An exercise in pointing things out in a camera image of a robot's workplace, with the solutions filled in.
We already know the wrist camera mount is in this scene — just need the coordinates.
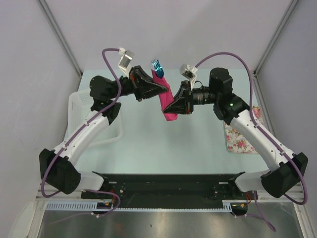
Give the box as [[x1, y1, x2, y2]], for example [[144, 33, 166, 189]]
[[118, 47, 134, 77], [179, 64, 198, 88]]

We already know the floral cloth mat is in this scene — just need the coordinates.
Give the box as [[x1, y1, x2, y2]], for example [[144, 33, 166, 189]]
[[224, 106, 264, 154]]

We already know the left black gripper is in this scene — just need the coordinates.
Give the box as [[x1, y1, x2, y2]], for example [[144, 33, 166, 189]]
[[109, 66, 168, 102]]

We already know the white slotted cable duct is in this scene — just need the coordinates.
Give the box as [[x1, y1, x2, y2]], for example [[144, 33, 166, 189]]
[[45, 201, 232, 213]]

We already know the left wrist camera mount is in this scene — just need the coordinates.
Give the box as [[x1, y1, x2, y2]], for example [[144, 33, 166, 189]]
[[118, 47, 134, 77]]

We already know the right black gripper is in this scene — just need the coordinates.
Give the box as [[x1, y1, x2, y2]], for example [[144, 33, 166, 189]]
[[163, 81, 218, 116]]

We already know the pink paper napkin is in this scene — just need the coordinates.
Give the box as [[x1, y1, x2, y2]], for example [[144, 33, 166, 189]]
[[152, 70, 178, 121]]

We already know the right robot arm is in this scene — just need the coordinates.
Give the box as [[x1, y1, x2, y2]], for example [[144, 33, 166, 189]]
[[164, 65, 308, 199]]

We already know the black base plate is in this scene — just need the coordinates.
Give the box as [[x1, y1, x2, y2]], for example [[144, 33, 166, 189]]
[[81, 174, 253, 208]]

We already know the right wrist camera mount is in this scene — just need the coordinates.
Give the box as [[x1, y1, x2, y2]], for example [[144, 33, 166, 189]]
[[179, 64, 198, 88]]

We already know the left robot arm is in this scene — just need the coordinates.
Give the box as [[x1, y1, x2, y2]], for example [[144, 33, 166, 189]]
[[39, 62, 169, 198]]

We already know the white plastic basket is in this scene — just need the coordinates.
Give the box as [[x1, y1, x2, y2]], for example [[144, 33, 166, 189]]
[[67, 89, 123, 148]]

